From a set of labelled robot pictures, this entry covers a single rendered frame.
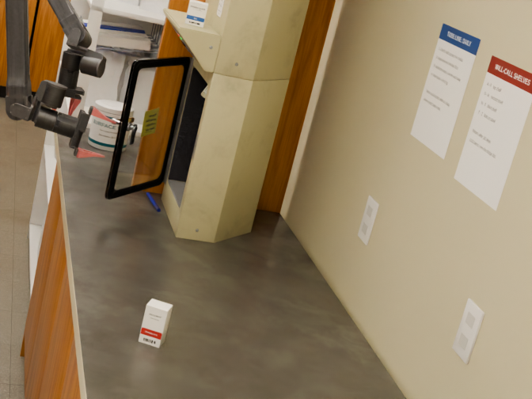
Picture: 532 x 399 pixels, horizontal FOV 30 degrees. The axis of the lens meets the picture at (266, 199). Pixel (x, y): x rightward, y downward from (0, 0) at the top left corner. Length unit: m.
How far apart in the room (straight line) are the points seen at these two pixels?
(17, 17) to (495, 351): 1.49
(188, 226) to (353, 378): 0.77
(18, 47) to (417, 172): 1.09
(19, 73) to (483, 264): 1.33
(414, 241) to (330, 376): 0.38
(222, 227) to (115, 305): 0.62
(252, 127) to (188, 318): 0.68
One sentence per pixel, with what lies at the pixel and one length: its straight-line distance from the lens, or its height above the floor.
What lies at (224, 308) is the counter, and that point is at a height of 0.94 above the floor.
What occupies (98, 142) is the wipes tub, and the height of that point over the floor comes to 0.96.
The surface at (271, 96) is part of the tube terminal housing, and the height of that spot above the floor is 1.36.
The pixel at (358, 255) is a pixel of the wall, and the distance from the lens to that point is 2.62.
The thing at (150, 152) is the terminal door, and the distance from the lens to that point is 2.90.
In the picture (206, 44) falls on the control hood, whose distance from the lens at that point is 2.62.
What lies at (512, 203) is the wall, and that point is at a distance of 1.97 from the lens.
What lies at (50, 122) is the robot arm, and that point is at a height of 1.18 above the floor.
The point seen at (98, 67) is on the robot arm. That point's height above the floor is 1.29.
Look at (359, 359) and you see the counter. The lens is 2.31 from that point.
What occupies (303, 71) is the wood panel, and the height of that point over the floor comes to 1.40.
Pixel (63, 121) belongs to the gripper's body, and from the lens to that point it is 2.70.
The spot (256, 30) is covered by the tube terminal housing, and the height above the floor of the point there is 1.54.
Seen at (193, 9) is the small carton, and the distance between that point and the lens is 2.69.
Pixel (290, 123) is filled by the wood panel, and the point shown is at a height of 1.24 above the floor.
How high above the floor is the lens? 1.87
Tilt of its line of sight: 16 degrees down
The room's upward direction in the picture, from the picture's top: 14 degrees clockwise
